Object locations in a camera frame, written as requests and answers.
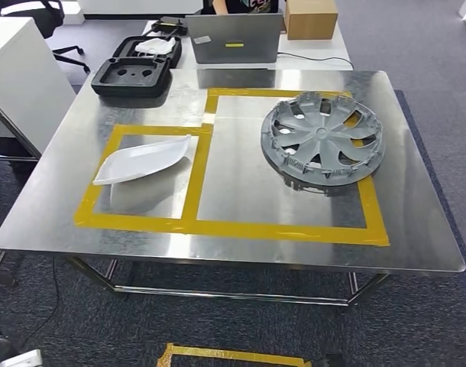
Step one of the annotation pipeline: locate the black foam case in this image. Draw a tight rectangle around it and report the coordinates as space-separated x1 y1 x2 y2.
91 35 182 99

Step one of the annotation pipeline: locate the grey laptop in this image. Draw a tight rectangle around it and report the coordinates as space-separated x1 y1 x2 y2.
185 12 284 70

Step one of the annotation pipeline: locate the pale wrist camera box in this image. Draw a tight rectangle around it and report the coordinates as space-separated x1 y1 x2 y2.
0 349 44 367

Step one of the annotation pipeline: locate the black cable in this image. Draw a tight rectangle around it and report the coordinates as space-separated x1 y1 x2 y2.
277 51 354 70

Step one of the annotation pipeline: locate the person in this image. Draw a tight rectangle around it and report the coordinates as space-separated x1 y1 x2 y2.
200 0 280 15

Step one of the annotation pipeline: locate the steel workbench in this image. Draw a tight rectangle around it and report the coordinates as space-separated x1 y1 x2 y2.
0 69 466 308

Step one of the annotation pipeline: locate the white cloth bag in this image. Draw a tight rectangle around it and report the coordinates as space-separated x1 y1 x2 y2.
134 37 177 56

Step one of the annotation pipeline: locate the white glossy plastic part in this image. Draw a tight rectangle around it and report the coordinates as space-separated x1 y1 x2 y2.
92 134 192 187

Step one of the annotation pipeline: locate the brown cardboard box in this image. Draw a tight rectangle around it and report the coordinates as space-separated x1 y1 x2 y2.
284 0 339 41

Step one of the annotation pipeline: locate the black handheld device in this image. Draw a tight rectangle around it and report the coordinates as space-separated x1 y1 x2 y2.
151 16 189 37

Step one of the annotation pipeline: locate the black office chair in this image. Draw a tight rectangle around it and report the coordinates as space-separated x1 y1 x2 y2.
0 0 91 76

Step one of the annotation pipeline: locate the white cabinet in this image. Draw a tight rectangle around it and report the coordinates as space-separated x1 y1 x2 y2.
0 16 78 161

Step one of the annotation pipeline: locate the white desk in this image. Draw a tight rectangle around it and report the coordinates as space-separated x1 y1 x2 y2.
141 19 352 72

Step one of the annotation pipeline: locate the grey plastic hubcap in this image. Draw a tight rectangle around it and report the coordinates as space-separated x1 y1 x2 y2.
260 89 386 197

